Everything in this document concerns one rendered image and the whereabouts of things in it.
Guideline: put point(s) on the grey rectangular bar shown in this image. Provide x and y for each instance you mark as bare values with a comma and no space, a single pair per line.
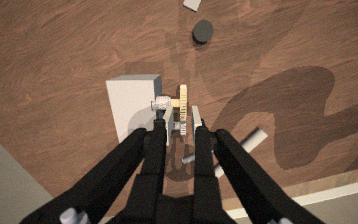
188,158

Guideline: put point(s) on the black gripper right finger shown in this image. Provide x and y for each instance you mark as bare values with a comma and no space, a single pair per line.
261,197

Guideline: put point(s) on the dark grey disc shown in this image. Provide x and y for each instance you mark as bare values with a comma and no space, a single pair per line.
203,31

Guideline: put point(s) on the white rectangular block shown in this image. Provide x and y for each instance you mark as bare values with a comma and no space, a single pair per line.
136,101

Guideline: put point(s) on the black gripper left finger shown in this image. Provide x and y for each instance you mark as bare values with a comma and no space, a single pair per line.
90,198

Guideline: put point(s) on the long grey metal bar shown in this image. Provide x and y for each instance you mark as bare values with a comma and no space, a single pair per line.
249,144

